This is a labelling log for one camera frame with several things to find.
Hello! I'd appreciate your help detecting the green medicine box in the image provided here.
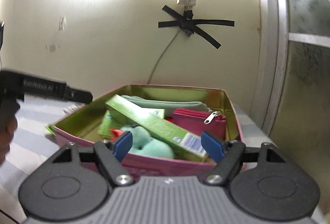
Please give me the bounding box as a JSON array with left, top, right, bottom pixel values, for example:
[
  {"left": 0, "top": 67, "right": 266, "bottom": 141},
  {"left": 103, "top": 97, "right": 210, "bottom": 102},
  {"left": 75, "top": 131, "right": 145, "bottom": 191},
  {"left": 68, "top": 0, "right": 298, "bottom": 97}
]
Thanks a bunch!
[{"left": 98, "top": 110, "right": 123, "bottom": 138}]

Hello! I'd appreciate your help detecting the teal plush toy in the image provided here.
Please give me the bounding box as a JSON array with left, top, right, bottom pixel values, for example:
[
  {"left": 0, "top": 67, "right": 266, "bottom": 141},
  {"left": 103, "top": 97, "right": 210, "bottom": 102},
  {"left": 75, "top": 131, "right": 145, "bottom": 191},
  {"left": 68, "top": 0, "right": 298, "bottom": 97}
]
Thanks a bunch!
[{"left": 121, "top": 125, "right": 174, "bottom": 159}]

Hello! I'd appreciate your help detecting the green toothpaste box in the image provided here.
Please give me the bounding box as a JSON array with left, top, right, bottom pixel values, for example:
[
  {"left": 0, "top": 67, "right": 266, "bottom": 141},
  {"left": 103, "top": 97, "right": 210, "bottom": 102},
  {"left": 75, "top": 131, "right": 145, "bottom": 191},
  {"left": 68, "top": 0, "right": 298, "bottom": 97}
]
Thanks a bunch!
[{"left": 105, "top": 95, "right": 207, "bottom": 162}]

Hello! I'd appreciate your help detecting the person's left hand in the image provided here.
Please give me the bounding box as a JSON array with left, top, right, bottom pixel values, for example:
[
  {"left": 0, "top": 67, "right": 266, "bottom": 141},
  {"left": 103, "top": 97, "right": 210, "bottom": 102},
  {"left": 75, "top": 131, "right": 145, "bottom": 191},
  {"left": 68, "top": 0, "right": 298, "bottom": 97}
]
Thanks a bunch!
[{"left": 0, "top": 117, "right": 18, "bottom": 165}]

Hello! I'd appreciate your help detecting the pink metal tin box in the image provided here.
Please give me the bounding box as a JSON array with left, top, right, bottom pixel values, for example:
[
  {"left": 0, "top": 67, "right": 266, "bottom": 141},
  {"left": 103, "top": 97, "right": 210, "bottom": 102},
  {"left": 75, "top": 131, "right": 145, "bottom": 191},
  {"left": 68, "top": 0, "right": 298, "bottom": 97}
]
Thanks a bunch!
[{"left": 49, "top": 84, "right": 244, "bottom": 179}]

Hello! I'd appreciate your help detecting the magenta zip pouch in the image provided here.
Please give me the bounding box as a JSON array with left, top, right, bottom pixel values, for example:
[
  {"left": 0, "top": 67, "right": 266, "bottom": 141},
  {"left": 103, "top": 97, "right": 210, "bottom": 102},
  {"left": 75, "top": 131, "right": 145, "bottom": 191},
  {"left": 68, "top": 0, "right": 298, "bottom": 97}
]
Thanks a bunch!
[{"left": 172, "top": 108, "right": 226, "bottom": 140}]

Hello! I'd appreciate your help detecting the striped blue bed sheet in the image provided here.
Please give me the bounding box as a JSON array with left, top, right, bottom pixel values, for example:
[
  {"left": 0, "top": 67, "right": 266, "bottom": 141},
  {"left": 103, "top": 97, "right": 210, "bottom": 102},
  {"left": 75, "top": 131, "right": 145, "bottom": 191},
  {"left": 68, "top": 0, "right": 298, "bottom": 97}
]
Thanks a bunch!
[{"left": 0, "top": 94, "right": 271, "bottom": 224}]

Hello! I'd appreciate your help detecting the pale green pouch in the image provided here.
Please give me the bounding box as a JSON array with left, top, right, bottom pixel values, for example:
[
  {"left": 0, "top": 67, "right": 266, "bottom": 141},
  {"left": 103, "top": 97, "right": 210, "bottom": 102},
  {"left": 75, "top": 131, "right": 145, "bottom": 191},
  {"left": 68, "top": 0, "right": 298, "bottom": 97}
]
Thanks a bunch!
[{"left": 121, "top": 95, "right": 211, "bottom": 117}]

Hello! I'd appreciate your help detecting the frosted glass door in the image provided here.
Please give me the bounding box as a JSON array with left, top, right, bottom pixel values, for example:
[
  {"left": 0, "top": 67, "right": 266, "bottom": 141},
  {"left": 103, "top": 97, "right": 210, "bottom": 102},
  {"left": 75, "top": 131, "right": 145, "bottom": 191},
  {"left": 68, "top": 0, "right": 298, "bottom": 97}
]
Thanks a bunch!
[{"left": 257, "top": 0, "right": 330, "bottom": 188}]

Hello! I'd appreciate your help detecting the black tape cross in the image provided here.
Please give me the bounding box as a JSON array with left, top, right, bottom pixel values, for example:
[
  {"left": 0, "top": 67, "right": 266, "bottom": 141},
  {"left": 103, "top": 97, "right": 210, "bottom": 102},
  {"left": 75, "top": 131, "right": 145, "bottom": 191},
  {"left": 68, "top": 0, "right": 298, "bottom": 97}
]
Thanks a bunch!
[{"left": 158, "top": 5, "right": 235, "bottom": 49}]

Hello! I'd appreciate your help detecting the white power cable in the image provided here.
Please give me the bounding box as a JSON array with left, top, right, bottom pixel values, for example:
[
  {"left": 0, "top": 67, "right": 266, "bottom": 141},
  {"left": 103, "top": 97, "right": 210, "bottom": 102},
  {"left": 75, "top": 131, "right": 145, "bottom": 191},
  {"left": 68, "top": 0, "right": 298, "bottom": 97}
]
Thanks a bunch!
[{"left": 146, "top": 30, "right": 181, "bottom": 85}]

